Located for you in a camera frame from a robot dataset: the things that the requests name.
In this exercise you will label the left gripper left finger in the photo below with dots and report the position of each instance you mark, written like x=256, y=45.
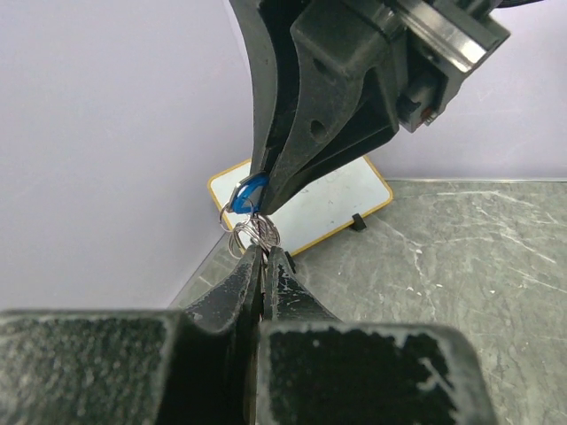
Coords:
x=175, y=366

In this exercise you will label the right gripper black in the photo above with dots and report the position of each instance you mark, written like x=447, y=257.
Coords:
x=348, y=56

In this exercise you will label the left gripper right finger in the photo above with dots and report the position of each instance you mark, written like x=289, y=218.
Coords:
x=316, y=369

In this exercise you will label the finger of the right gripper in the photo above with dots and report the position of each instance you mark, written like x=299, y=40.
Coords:
x=274, y=66

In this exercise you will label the blue key tag with key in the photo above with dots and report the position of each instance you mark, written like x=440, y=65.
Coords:
x=247, y=194

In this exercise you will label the metal disc keyring holder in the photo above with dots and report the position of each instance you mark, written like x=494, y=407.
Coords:
x=256, y=229

